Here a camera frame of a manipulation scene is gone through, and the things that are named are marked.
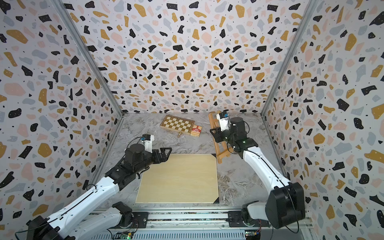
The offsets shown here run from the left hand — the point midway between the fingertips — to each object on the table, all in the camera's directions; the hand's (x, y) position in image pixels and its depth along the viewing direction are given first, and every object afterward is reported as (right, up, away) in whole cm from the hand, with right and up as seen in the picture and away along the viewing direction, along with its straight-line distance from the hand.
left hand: (167, 149), depth 77 cm
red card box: (+14, +9, +33) cm, 36 cm away
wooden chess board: (0, +13, +33) cm, 36 cm away
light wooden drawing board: (+8, -19, +12) cm, 23 cm away
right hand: (+23, +10, +4) cm, 26 cm away
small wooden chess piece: (+1, +6, +32) cm, 33 cm away
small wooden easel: (+29, -2, +3) cm, 29 cm away
